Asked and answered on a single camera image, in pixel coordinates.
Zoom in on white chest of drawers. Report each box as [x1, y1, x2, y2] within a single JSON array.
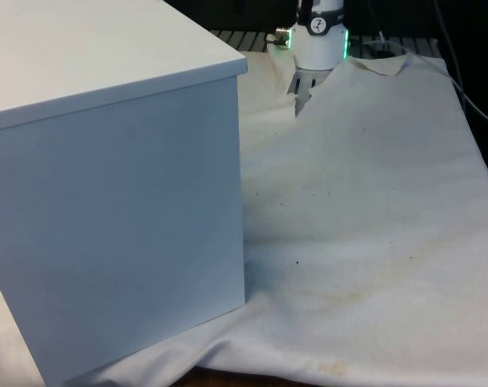
[[0, 0, 248, 387]]

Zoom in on grey cable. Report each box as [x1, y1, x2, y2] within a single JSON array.
[[432, 0, 488, 128]]

